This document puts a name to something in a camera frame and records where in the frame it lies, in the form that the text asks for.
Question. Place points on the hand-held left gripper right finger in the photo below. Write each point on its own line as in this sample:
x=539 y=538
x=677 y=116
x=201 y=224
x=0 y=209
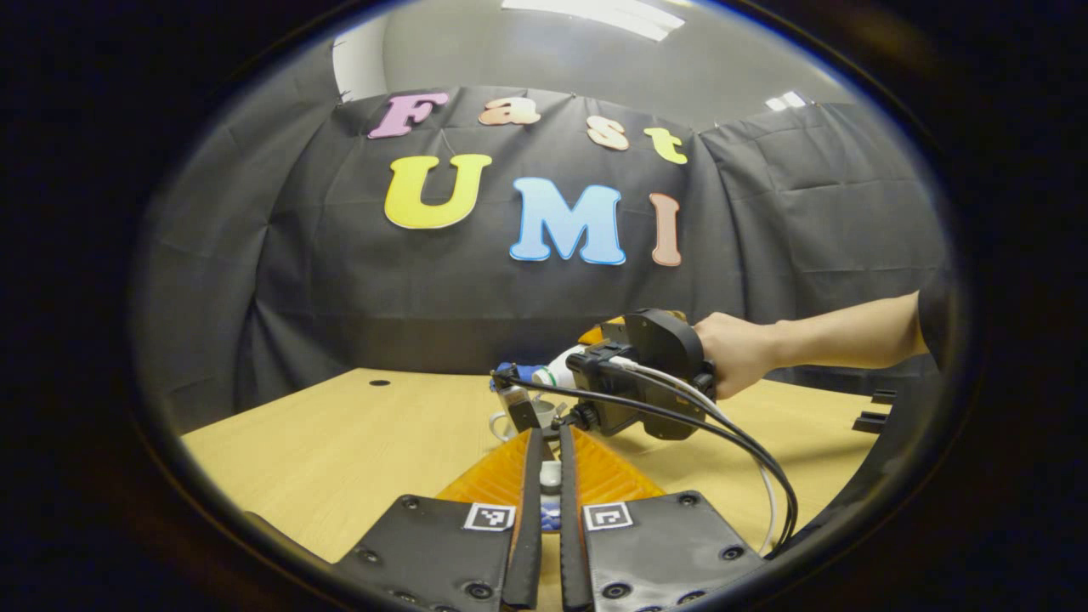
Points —
x=569 y=527

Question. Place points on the blue towel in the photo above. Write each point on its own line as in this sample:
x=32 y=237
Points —
x=510 y=371

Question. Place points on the black backdrop cloth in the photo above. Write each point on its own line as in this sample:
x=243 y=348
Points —
x=340 y=280

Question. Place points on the white water bottle green label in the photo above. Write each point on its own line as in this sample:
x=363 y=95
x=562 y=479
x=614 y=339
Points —
x=561 y=370

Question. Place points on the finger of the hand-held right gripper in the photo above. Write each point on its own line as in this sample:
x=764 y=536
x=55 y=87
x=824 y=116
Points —
x=597 y=333
x=520 y=408

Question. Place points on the ceiling light panel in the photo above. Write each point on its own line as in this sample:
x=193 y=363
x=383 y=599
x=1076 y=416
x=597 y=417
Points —
x=595 y=13
x=786 y=100

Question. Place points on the black table edge bracket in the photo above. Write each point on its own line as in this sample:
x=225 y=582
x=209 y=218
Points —
x=884 y=396
x=871 y=422

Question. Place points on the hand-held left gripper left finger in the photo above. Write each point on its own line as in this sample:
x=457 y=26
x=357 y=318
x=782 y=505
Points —
x=529 y=527

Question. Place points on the white teacup lid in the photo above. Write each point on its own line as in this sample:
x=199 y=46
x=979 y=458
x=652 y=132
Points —
x=551 y=473

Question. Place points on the white ceramic teacup with spout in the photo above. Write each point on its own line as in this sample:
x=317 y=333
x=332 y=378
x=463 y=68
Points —
x=548 y=416

